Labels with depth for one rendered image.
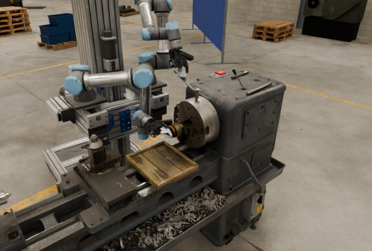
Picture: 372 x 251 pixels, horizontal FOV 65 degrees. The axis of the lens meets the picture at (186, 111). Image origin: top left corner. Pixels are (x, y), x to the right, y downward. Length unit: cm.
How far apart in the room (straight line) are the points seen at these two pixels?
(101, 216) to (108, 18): 132
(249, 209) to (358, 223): 107
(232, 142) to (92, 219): 93
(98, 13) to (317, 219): 246
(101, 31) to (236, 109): 108
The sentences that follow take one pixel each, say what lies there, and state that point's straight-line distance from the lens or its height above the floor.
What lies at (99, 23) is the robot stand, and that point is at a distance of 217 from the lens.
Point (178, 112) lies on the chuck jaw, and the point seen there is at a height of 116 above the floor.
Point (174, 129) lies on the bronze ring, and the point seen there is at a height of 110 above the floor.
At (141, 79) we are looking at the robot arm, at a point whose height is 137.
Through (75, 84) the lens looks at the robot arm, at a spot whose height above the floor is 134.
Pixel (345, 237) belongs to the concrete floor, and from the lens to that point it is 293.
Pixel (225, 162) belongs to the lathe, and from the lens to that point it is 196.
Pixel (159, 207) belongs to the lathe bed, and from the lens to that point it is 180.
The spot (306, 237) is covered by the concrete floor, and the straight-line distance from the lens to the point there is 279.
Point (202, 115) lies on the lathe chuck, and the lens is 173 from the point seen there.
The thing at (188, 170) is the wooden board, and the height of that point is 90.
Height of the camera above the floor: 198
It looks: 26 degrees down
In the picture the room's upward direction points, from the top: 1 degrees clockwise
